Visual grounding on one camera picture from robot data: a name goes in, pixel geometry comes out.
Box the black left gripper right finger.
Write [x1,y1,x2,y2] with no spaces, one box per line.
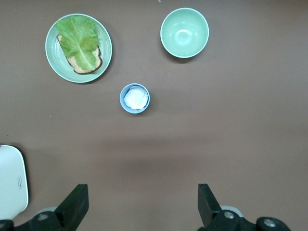
[197,183,292,231]

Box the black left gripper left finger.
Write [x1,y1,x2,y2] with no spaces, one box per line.
[0,184,90,231]

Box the light blue plastic cup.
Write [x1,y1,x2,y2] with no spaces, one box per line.
[119,83,151,115]

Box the white toaster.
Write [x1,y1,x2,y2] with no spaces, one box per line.
[0,144,29,221]

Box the white crumpled tissue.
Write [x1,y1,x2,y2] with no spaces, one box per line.
[124,86,148,109]

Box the brown bread slice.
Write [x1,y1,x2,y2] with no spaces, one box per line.
[56,34,103,75]

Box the green lettuce leaf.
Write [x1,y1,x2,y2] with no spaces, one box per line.
[55,14,101,71]

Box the pale green plate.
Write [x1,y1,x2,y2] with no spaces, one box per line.
[45,13,113,84]

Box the pale green bowl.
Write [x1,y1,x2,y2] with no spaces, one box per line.
[160,7,209,59]

